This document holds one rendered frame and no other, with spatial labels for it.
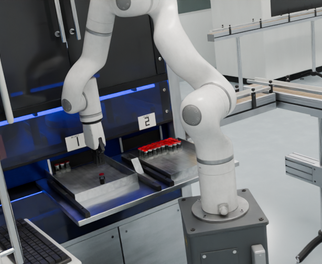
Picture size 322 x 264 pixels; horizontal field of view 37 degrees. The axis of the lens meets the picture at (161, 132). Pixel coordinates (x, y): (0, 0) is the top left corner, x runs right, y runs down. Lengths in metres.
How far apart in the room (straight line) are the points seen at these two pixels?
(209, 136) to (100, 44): 0.50
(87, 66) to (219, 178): 0.59
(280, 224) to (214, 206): 1.74
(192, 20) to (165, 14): 6.30
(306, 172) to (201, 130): 1.45
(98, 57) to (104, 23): 0.12
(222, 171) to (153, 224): 0.86
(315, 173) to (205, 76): 1.37
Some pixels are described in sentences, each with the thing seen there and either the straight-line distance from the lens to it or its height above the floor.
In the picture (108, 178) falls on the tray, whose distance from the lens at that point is 1.94.
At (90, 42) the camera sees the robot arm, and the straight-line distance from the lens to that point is 1.65.
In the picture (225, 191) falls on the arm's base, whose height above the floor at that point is 0.95.
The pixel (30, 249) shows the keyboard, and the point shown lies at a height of 0.83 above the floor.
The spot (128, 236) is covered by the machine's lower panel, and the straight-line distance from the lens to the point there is 2.26.
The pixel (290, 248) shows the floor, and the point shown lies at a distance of 3.03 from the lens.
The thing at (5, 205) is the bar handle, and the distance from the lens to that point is 1.41.
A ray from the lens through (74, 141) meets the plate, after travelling 1.99.
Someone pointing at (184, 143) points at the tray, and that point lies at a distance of 2.16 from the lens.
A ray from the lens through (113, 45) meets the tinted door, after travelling 2.02.
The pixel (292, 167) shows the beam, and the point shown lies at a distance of 2.88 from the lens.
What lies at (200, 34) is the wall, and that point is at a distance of 7.92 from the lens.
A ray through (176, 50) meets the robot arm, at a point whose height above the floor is 1.40.
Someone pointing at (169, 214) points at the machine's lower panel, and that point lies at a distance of 2.33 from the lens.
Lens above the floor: 1.61
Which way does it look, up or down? 18 degrees down
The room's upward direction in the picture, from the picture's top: 7 degrees counter-clockwise
